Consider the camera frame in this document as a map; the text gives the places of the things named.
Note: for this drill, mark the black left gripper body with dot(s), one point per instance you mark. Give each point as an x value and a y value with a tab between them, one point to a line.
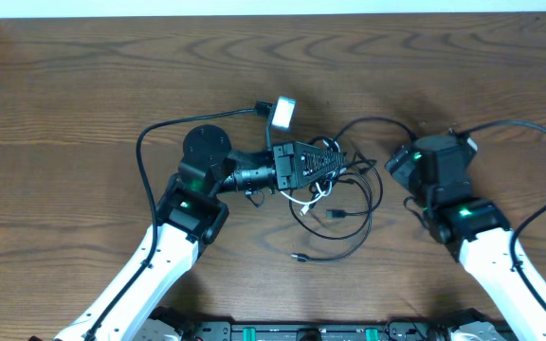
282	165

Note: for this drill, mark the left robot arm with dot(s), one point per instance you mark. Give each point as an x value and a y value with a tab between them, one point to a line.
188	218

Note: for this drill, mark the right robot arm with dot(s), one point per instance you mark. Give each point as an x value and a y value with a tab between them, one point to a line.
433	169

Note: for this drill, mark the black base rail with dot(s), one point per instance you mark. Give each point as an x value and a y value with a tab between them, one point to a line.
167	324

